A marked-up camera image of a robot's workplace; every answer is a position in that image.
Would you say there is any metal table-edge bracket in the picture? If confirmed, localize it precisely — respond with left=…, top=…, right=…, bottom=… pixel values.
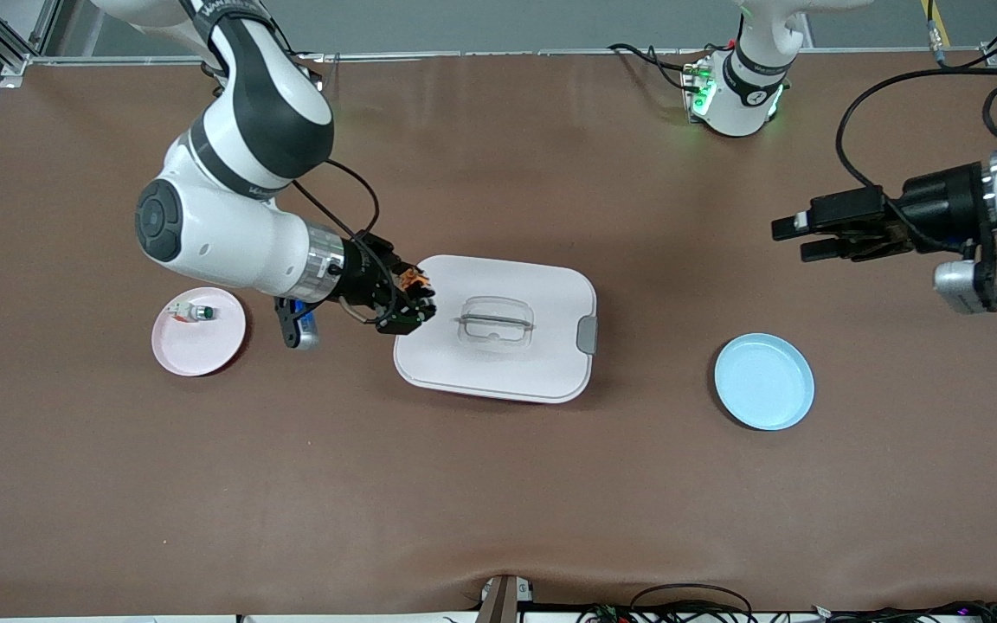
left=474, top=575, right=536, bottom=623

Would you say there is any tangled black cable bundle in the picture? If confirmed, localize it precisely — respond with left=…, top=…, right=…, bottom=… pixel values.
left=576, top=584, right=997, bottom=623

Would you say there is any white lidded storage box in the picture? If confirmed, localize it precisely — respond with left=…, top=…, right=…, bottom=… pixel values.
left=393, top=254, right=598, bottom=405

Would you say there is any light blue round plate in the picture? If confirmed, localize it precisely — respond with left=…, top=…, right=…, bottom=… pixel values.
left=714, top=333, right=815, bottom=432

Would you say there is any pink round plate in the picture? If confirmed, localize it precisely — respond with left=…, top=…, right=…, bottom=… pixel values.
left=151, top=286, right=248, bottom=377

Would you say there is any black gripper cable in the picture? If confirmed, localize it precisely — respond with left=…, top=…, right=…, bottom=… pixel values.
left=836, top=65, right=997, bottom=254
left=291, top=158, right=397, bottom=325

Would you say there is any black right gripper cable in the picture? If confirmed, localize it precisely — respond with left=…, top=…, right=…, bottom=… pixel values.
left=291, top=158, right=397, bottom=325

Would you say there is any black arm base cable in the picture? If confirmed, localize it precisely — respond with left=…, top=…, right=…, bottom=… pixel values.
left=609, top=42, right=711, bottom=92

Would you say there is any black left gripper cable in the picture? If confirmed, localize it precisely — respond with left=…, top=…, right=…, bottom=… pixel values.
left=836, top=65, right=997, bottom=254

